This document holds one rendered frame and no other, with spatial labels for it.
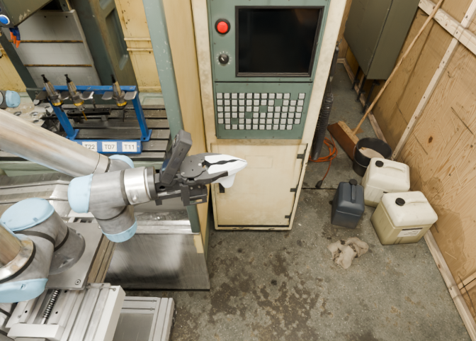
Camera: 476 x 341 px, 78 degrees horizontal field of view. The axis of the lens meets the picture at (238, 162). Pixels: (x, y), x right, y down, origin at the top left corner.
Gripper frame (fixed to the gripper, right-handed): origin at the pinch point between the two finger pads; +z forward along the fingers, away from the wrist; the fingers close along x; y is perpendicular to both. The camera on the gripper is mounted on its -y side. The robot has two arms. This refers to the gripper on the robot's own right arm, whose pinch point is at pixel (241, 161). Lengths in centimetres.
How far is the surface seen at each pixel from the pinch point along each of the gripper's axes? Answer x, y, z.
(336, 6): -62, -17, 52
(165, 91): -32.4, -3.9, -14.8
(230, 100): -73, 21, 12
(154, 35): -30.2, -19.7, -14.9
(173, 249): -49, 90, -27
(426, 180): -86, 116, 166
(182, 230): -46, 73, -20
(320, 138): -74, 52, 62
